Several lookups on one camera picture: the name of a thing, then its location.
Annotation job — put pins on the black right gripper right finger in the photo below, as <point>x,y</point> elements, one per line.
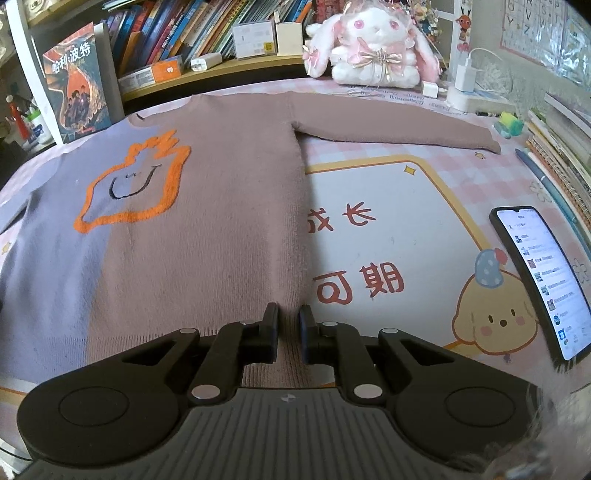
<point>340,346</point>

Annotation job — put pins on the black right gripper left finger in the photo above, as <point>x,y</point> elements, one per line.
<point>223,357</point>

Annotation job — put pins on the purple and brown knit sweater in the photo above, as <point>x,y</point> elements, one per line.
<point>196,216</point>

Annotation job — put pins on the black smartphone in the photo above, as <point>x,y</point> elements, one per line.
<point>549,279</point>

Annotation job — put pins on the wooden bookshelf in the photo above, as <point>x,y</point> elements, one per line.
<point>229,67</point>

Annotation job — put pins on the white power strip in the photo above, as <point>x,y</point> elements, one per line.
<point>478,101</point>

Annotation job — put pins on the white orange box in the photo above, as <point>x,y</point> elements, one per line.
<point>149,75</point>

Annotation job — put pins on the green yellow eraser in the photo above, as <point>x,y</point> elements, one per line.
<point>508,125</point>

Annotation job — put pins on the small white adapter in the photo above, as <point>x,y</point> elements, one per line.
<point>205,62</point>

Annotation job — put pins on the white charger plug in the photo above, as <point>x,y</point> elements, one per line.
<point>465,80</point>

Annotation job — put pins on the beige paper box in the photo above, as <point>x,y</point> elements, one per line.
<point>289,38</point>

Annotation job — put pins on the white pink plush bunny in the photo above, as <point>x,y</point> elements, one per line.
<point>371,43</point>

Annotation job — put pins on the white card box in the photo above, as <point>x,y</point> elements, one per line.
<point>254,39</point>

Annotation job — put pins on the Harry Potter book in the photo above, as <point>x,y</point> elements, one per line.
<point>75,88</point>

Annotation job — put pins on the stack of notebooks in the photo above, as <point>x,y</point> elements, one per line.
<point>561,138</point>

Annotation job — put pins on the row of colourful books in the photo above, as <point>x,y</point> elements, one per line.
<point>145,32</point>

